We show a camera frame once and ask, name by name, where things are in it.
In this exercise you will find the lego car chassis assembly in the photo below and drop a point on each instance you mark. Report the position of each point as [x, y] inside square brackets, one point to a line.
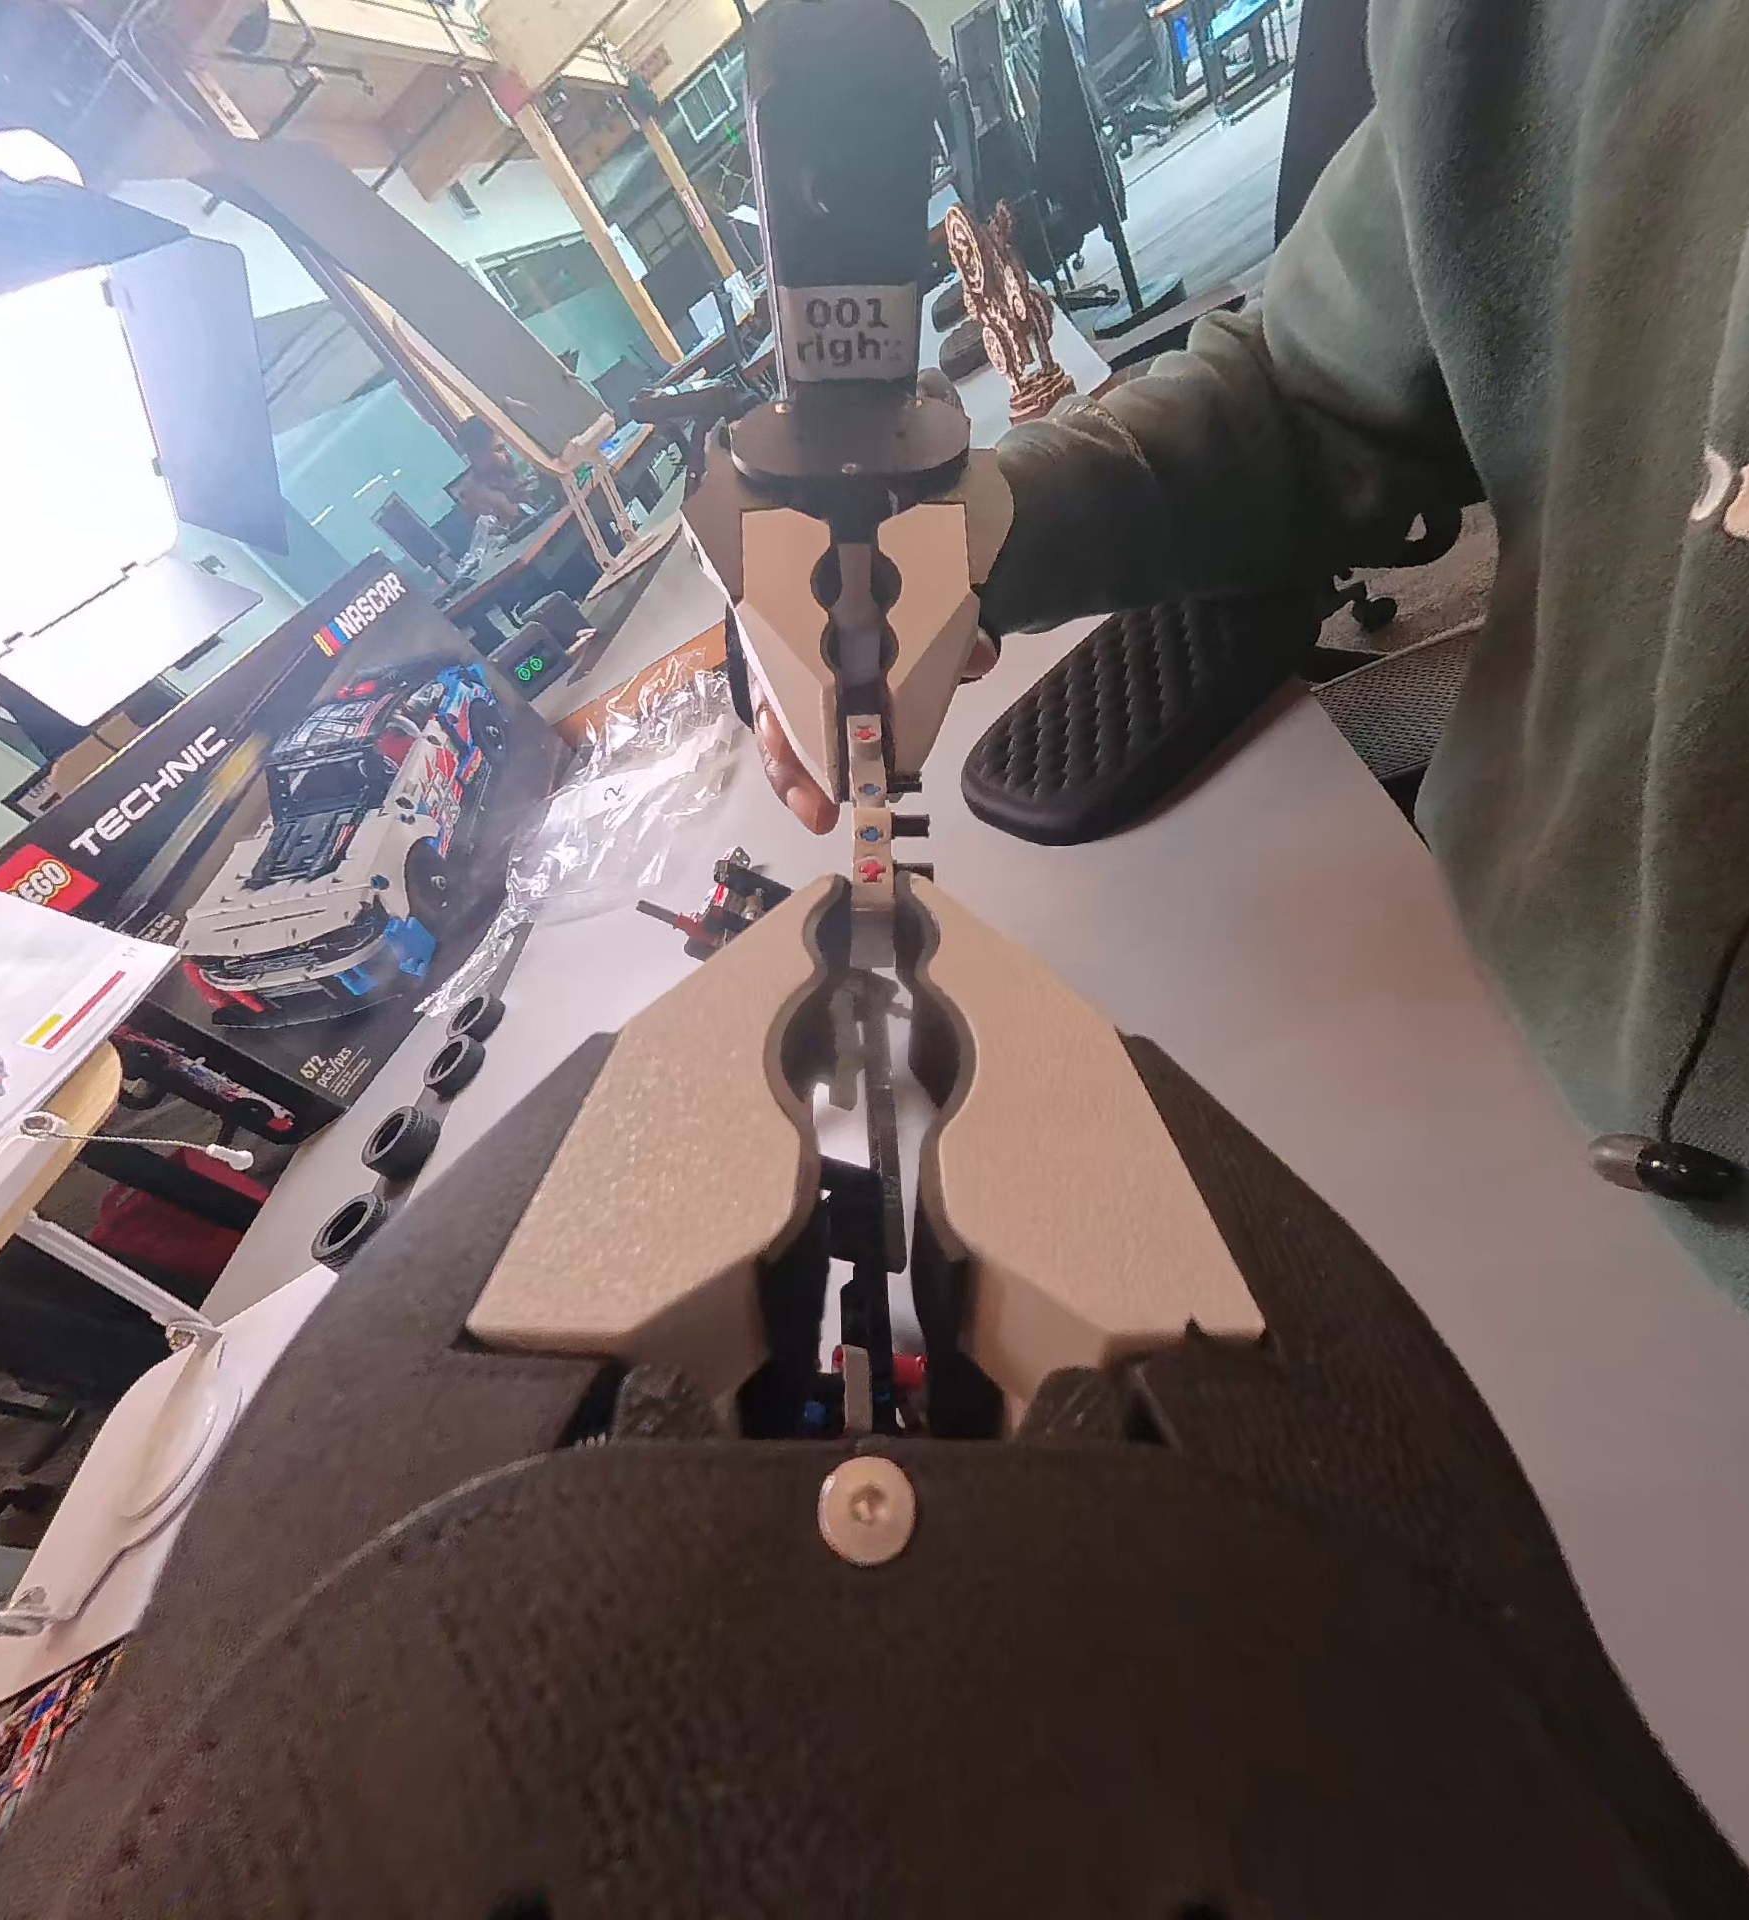
[871, 870]

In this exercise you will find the black device with green display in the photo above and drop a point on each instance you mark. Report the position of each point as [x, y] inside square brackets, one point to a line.
[536, 667]

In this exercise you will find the red bag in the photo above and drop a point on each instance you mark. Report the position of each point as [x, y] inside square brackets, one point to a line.
[175, 1237]

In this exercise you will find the black chair backrest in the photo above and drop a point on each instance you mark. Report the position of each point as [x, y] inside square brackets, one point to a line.
[1325, 105]

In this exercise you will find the black chair armrest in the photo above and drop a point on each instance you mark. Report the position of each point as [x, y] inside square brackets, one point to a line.
[1114, 736]

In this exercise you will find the person in green sweatshirt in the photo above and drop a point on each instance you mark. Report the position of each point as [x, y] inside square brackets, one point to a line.
[1639, 750]

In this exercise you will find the empty clear plastic bag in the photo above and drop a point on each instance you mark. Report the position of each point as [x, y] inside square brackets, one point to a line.
[619, 811]

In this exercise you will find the studio light panel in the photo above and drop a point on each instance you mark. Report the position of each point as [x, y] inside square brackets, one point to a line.
[35, 449]

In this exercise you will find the person's right hand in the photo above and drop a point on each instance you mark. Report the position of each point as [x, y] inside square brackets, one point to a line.
[793, 780]

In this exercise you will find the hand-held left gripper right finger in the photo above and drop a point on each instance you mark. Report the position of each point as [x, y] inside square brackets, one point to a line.
[1099, 1199]

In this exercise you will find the small dark lego part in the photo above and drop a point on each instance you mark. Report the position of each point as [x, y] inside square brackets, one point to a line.
[731, 901]

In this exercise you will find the lego set box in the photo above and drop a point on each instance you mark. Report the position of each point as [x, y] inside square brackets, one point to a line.
[213, 840]

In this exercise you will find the wooden gear sculpture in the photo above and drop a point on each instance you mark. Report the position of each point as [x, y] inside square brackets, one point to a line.
[1001, 301]

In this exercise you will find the colourful sticker sheet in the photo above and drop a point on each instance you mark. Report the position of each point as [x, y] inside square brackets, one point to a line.
[35, 1770]

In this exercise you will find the lego instruction booklet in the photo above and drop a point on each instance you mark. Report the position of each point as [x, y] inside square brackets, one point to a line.
[4, 975]

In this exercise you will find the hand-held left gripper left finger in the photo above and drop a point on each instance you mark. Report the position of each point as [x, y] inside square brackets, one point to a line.
[633, 1199]

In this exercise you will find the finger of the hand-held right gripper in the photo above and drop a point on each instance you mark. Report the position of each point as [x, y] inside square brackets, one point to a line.
[933, 601]
[776, 585]

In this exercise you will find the black office chair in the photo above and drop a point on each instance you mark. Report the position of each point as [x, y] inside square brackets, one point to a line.
[1076, 119]

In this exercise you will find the black rubber lego tire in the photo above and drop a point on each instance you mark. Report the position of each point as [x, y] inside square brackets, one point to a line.
[376, 1147]
[491, 1020]
[432, 1068]
[327, 1237]

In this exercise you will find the person's right forearm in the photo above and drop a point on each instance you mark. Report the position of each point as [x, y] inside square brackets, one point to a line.
[1189, 495]

